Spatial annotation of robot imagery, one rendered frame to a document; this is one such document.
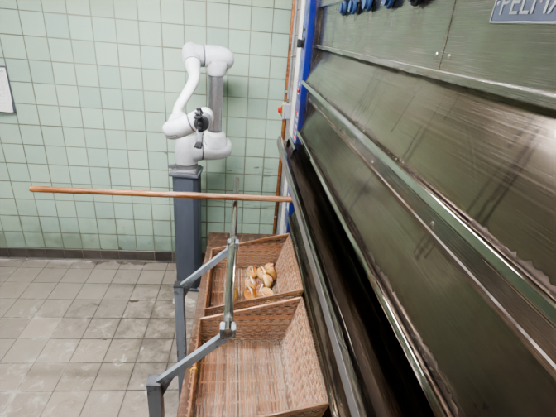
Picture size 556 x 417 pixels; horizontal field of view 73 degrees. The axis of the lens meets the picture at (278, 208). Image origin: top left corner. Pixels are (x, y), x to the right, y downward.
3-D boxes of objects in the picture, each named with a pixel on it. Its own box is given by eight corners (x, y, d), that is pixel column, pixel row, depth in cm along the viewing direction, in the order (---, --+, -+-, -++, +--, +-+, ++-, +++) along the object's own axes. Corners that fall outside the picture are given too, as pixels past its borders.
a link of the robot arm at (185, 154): (173, 159, 270) (172, 129, 260) (198, 158, 276) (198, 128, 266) (176, 166, 256) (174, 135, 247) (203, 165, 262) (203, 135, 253)
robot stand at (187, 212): (179, 275, 319) (175, 164, 277) (203, 276, 320) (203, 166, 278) (174, 290, 301) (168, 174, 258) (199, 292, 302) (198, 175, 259)
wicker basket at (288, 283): (286, 269, 239) (290, 232, 227) (299, 333, 188) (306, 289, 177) (209, 268, 233) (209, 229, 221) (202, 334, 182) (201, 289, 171)
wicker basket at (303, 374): (298, 339, 185) (304, 294, 173) (322, 456, 134) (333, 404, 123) (198, 341, 178) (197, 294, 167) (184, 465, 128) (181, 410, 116)
